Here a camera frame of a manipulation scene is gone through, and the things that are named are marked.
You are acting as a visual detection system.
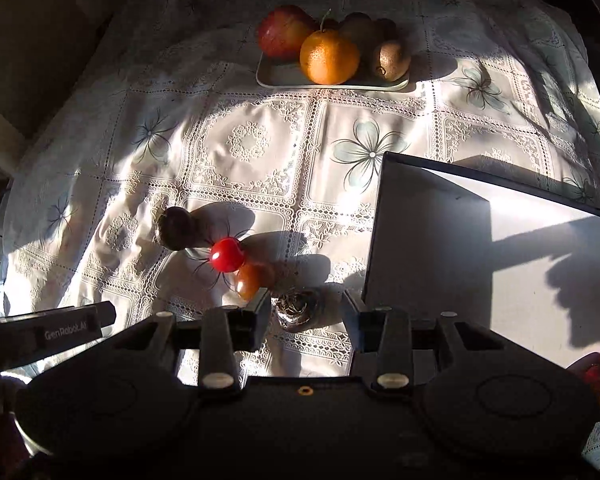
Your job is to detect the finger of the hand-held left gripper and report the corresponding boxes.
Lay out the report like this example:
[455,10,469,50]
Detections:
[0,301,117,333]

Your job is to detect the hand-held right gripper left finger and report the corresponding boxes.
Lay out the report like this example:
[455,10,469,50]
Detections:
[121,289,272,390]

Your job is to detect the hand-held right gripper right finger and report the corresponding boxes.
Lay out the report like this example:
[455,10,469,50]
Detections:
[341,289,502,391]

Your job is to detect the wrinkled dark passion fruit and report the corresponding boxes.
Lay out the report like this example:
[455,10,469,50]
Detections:
[275,290,321,330]

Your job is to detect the orange brown round fruit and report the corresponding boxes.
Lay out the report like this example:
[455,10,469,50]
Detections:
[235,262,276,301]

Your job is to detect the red tomato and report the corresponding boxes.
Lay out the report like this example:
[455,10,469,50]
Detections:
[210,238,247,274]

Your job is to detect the dark round passion fruit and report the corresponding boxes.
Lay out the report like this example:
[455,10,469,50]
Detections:
[155,206,201,251]

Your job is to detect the white box with dark rim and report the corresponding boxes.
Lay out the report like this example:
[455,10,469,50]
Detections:
[362,151,600,377]

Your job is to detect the pink red fruit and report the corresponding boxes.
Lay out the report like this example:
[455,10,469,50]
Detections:
[582,364,600,396]

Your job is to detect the lace floral tablecloth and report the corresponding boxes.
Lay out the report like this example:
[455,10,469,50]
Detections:
[0,0,600,466]

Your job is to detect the white rectangular tray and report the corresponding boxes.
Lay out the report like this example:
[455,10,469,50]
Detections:
[256,50,411,92]

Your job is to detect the brown kiwi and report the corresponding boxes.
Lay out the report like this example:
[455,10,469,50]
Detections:
[371,40,412,83]

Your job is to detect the large orange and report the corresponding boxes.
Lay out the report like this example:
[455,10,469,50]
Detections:
[300,29,361,86]

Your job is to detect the brown pear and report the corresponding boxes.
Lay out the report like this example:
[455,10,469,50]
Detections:
[340,12,387,61]

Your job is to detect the red apple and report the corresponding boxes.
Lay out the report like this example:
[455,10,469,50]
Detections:
[257,5,317,59]

